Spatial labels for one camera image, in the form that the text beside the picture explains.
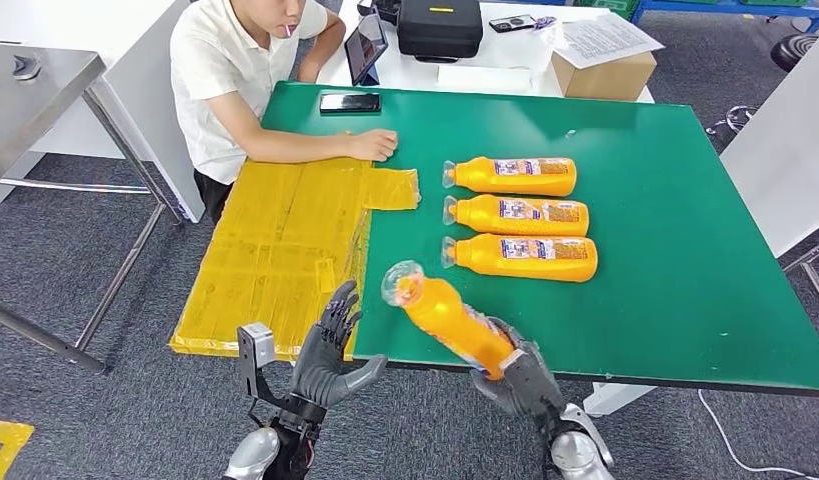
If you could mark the person's right hand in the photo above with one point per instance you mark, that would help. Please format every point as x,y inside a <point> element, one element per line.
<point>376,146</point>

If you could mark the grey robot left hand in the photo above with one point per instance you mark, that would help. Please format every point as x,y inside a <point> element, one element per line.
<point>319,374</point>

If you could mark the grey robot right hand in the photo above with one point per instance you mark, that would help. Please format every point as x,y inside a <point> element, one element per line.
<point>531,384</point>

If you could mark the orange detergent bottle clear cap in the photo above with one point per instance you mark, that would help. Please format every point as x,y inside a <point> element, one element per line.
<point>502,262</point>
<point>442,318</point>
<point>488,182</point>
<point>488,218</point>

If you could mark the person's left forearm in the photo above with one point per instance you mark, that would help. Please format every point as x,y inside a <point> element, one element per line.
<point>326,46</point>

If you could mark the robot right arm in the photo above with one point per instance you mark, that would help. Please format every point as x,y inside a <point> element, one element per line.
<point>578,457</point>

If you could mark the person's right forearm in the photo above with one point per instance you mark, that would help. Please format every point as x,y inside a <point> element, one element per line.
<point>296,149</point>

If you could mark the black smartphone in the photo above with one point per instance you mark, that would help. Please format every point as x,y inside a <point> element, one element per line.
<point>349,102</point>

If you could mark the white table leg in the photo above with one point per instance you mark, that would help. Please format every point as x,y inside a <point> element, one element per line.
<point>614,399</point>

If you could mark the dark tablet on stand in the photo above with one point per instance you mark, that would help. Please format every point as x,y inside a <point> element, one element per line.
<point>364,46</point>

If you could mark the black carrying case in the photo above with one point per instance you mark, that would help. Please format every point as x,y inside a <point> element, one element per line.
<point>439,30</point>

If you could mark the yellow taped cardboard mat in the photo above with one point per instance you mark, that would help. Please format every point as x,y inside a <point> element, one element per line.
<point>270,252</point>

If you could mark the small black device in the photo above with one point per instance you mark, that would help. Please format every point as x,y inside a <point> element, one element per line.
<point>382,10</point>

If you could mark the white desk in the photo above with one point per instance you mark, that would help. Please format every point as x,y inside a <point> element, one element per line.
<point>508,50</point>

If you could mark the person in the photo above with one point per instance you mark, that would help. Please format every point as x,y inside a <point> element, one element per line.
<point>217,66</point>

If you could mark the small purple item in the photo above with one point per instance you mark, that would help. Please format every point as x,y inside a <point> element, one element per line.
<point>545,22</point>

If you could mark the brown cardboard box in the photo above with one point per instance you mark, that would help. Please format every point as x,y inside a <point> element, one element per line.
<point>604,79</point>

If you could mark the printed paper sheet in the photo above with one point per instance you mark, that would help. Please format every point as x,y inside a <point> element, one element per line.
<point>601,41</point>

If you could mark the green plastic crate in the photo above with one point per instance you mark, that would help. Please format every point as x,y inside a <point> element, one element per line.
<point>608,5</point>

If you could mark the white side table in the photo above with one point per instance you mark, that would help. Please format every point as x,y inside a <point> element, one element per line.
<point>84,20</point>

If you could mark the white table with metal legs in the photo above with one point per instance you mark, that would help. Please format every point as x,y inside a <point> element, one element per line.
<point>780,152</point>

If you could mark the stainless steel table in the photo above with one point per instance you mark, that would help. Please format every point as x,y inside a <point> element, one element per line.
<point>31,106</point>

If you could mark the blue metal shelf rack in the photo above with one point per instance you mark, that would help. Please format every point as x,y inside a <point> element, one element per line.
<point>714,6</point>

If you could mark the black round stool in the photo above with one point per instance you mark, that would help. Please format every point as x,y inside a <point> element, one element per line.
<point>790,50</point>

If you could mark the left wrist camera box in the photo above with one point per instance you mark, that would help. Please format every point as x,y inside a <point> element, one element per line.
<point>256,344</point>

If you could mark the dark phone with camera lenses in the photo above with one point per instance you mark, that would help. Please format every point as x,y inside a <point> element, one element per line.
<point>512,23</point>

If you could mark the small metal bracket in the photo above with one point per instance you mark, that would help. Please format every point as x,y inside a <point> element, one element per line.
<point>26,66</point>

